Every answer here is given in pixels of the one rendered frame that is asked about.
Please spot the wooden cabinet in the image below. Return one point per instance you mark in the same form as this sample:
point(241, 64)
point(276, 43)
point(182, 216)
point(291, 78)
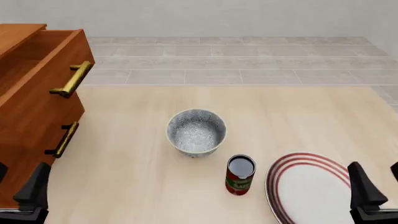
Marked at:
point(12, 32)

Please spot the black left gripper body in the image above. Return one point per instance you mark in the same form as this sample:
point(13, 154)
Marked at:
point(26, 217)

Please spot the grey patterned bowl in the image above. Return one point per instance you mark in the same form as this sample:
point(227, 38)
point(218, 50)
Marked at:
point(196, 137)

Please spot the closed wooden drawer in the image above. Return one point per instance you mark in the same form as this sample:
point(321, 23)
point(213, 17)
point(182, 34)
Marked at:
point(28, 144)

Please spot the open wooden drawer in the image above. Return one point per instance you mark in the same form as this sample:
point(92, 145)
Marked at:
point(34, 93)

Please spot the white plate with red rings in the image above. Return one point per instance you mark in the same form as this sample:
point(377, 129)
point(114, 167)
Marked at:
point(311, 191)

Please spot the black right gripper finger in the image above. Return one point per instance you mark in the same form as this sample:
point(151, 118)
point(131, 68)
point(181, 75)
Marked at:
point(363, 189)
point(395, 171)

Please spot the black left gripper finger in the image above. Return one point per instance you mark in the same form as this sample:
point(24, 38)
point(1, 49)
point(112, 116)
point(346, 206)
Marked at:
point(35, 189)
point(2, 171)

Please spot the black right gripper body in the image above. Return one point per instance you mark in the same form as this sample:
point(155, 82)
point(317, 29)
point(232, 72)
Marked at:
point(377, 217)

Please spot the red tomato sauce tin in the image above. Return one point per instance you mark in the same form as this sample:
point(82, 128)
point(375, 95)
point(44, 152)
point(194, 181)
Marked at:
point(237, 184)

